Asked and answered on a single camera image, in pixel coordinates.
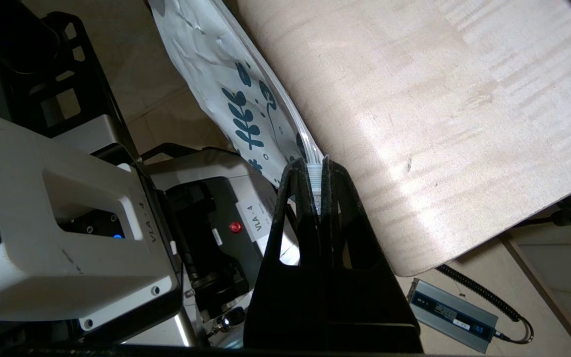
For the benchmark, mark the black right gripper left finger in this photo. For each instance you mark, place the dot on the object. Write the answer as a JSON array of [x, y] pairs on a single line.
[[290, 277]]

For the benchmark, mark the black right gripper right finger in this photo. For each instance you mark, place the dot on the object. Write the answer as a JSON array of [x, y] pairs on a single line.
[[360, 287]]

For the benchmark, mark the white pouch with blue plants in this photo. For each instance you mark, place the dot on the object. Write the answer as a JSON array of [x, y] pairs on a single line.
[[236, 84]]

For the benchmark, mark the white and black robot base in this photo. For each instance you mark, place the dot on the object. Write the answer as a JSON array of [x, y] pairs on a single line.
[[67, 223]]

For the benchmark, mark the grey power adapter brick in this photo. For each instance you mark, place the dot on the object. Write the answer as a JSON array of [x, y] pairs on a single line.
[[454, 315]]

